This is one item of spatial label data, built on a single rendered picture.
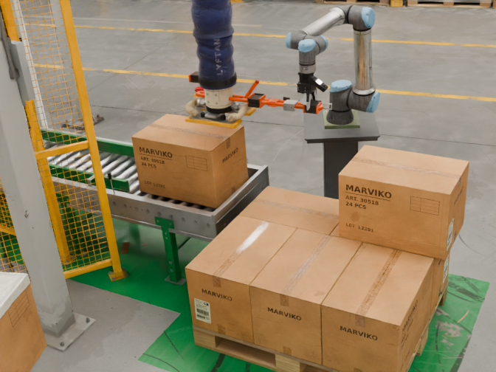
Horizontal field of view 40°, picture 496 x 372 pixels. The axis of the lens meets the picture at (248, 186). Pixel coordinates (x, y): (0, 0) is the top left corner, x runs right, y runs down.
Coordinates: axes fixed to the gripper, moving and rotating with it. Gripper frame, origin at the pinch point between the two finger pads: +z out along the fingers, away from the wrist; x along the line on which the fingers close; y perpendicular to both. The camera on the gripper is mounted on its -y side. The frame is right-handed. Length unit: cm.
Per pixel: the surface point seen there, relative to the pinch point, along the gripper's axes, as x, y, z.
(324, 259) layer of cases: 48, -25, 67
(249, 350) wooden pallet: 77, 10, 120
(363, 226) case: 24, -39, 57
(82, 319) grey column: 91, 119, 120
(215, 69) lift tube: 11, 55, -20
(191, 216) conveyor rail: 36, 66, 66
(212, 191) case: 22, 59, 55
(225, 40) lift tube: 5, 49, -35
